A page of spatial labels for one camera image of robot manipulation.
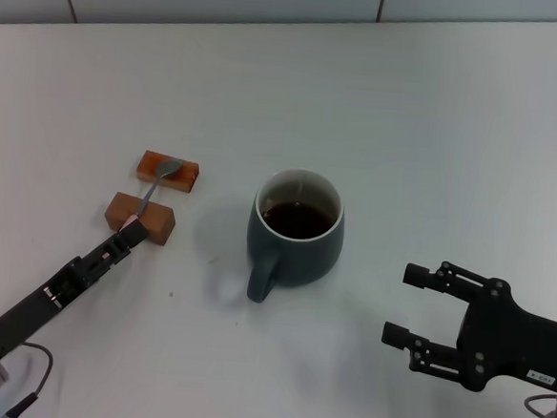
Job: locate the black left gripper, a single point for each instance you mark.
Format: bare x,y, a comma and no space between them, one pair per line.
27,318

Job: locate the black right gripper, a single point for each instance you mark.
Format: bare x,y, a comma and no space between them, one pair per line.
517,345

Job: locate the dark grey ceramic coffee cup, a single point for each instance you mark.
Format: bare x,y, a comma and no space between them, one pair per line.
298,263

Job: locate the brown arched wooden block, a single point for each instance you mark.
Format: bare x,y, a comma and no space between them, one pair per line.
159,222

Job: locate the flat orange wooden block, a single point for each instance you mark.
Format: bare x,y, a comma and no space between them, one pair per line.
188,177

